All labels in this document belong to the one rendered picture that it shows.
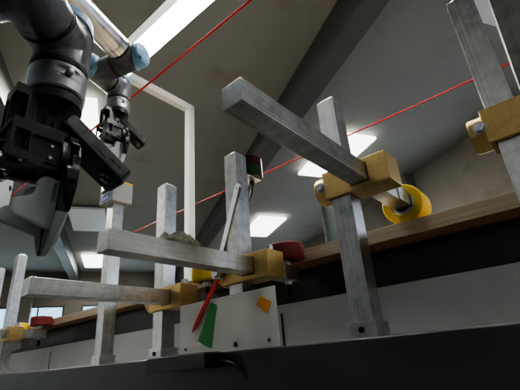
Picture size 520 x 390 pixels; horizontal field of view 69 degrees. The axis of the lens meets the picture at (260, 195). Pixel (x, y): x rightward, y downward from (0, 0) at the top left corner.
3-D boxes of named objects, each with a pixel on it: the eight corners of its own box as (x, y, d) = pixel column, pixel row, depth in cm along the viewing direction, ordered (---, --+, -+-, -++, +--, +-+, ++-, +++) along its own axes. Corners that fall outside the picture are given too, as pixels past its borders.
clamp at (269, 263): (268, 275, 68) (266, 247, 70) (216, 287, 76) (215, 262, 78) (287, 278, 72) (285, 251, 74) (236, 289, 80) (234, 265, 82)
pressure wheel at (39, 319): (32, 347, 155) (37, 317, 159) (53, 345, 155) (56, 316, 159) (22, 346, 147) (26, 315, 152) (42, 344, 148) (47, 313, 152)
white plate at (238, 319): (278, 346, 62) (273, 285, 66) (178, 357, 77) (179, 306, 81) (280, 346, 63) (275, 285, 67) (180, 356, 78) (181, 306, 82)
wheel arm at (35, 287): (27, 299, 63) (31, 273, 65) (18, 302, 65) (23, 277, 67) (218, 309, 94) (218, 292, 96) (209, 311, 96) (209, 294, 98)
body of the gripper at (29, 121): (-17, 180, 46) (2, 99, 51) (56, 198, 52) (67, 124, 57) (6, 157, 42) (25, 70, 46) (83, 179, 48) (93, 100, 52)
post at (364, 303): (384, 381, 51) (331, 92, 70) (360, 381, 53) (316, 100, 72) (395, 378, 54) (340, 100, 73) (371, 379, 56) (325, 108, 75)
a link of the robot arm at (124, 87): (102, 73, 132) (119, 87, 140) (99, 98, 128) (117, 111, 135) (121, 65, 130) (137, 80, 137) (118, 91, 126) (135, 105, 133)
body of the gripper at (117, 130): (94, 142, 123) (97, 111, 128) (118, 152, 129) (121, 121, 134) (106, 133, 118) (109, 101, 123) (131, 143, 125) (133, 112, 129)
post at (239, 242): (248, 391, 65) (234, 148, 84) (233, 391, 67) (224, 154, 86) (261, 388, 68) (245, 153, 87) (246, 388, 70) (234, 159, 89)
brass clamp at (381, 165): (388, 176, 57) (382, 147, 59) (313, 203, 65) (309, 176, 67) (405, 187, 61) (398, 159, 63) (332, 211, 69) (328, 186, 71)
